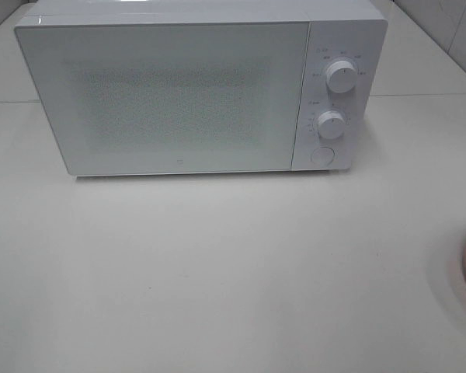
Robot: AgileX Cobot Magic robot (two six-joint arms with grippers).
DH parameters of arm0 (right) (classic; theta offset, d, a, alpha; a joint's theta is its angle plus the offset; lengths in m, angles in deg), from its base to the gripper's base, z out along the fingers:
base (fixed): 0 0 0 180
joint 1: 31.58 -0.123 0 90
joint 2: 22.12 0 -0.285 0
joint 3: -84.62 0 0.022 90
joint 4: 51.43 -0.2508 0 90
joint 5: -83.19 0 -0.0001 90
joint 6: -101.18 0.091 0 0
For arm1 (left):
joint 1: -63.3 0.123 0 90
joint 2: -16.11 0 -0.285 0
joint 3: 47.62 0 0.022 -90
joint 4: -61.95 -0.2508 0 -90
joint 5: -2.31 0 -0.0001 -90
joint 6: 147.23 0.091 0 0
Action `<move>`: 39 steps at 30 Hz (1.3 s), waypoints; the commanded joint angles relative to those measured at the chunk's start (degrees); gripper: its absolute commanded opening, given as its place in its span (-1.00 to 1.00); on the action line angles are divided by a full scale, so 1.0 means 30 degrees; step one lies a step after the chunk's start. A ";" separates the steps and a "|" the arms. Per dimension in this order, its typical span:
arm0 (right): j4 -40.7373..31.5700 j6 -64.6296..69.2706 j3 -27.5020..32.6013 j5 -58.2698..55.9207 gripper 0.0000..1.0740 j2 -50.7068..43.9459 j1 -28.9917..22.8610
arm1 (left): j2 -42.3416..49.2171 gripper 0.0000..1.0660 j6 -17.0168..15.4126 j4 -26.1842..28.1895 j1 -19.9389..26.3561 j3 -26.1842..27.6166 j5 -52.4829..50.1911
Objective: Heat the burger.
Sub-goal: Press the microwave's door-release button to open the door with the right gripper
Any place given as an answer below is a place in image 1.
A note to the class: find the round white door button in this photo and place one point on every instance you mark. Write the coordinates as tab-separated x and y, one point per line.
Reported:
322	157

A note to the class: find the white microwave door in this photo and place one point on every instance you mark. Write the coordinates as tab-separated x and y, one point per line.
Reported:
136	100

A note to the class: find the lower white microwave knob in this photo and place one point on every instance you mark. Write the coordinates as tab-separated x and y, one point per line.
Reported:
331	125

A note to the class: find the white microwave knob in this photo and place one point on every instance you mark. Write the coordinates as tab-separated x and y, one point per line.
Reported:
331	125
341	75

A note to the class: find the white microwave oven body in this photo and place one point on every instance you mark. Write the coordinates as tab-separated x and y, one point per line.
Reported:
336	29

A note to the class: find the upper white microwave knob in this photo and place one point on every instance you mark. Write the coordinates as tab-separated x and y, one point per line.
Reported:
341	75

